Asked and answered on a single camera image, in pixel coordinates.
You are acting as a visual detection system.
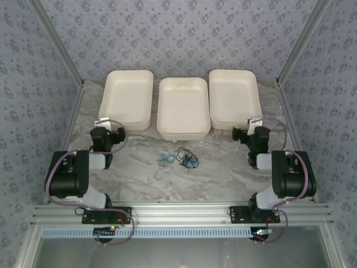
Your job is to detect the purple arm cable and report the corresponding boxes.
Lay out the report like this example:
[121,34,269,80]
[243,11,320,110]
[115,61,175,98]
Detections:
[256,117,311,244]
[46,118,136,246]

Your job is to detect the grey metal panel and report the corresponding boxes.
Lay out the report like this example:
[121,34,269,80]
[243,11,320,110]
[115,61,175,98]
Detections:
[33,236,334,268]

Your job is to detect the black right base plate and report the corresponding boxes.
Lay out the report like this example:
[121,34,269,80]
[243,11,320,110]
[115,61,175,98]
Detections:
[229,205,281,224]

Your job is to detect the aluminium mounting rail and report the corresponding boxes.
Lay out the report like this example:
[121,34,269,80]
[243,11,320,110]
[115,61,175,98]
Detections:
[30,203,335,226]

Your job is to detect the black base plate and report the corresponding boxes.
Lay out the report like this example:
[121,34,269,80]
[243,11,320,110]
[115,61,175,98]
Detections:
[81,205,132,225]
[229,205,281,224]

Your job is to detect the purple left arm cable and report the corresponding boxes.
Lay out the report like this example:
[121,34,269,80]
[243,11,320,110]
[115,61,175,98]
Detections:
[46,118,136,246]

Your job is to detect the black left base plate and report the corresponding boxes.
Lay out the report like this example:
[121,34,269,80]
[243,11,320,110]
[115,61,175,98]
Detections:
[81,205,132,225]

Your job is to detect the aluminium frame post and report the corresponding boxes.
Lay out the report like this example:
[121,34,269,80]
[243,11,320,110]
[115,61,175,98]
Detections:
[275,0,333,86]
[27,0,85,88]

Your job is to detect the cream plastic tray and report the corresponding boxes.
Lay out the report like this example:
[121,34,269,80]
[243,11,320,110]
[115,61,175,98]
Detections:
[156,76,211,141]
[208,69,263,131]
[98,69,154,131]

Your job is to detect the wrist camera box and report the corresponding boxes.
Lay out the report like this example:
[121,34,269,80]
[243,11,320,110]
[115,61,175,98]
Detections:
[247,116,263,135]
[94,117,112,131]

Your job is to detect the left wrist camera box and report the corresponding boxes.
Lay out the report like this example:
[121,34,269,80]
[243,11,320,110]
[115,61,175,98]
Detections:
[94,117,112,131]

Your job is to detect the blue-grey slotted cable duct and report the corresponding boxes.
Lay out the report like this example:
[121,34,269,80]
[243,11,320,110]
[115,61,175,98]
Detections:
[41,226,259,240]

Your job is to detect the black electronics board with LEDs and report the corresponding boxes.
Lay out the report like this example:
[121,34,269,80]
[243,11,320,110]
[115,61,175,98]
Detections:
[252,227,273,241]
[93,226,118,241]

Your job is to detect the aluminium table side rail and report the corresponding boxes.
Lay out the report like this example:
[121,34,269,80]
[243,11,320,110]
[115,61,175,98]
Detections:
[42,83,85,206]
[276,82,319,204]

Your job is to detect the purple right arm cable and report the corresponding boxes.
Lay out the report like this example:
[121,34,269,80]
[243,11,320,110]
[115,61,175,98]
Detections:
[256,117,311,244]

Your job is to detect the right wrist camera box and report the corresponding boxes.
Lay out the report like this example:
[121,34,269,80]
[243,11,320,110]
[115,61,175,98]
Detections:
[247,116,263,135]

